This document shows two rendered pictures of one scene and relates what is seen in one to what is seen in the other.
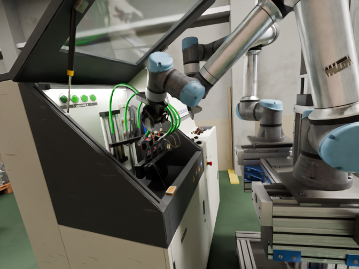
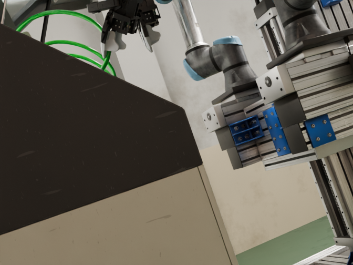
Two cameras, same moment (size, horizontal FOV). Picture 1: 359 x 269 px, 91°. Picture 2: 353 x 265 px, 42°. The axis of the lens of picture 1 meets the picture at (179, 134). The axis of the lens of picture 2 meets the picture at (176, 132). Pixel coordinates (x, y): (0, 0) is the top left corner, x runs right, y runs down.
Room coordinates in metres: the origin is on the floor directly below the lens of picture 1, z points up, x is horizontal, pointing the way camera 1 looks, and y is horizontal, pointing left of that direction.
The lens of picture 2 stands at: (-0.48, 0.76, 0.79)
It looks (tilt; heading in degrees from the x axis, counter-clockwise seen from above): 5 degrees up; 329
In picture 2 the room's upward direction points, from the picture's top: 19 degrees counter-clockwise
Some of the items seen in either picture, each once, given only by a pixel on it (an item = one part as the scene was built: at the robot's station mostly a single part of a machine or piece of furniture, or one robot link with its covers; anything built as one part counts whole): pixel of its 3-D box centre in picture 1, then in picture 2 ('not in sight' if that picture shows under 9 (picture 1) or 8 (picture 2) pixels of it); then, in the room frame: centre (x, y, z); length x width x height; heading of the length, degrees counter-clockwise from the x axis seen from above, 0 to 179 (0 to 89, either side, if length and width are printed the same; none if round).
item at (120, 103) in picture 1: (126, 119); not in sight; (1.28, 0.37, 1.20); 0.13 x 0.03 x 0.31; 160
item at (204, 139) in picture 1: (198, 135); not in sight; (1.57, -0.17, 0.96); 0.70 x 0.22 x 0.03; 160
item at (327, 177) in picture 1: (321, 164); (304, 31); (0.52, -0.44, 1.09); 0.15 x 0.15 x 0.10
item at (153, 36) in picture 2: (194, 110); (152, 37); (0.84, -0.08, 1.27); 0.06 x 0.03 x 0.09; 70
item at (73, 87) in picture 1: (95, 87); not in sight; (1.05, 0.45, 1.43); 0.54 x 0.03 x 0.02; 160
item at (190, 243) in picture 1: (195, 248); not in sight; (0.87, -0.03, 0.44); 0.65 x 0.02 x 0.68; 160
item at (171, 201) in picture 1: (187, 183); not in sight; (0.88, -0.02, 0.87); 0.62 x 0.04 x 0.16; 160
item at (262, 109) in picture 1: (269, 111); (228, 52); (1.01, -0.53, 1.20); 0.13 x 0.12 x 0.14; 34
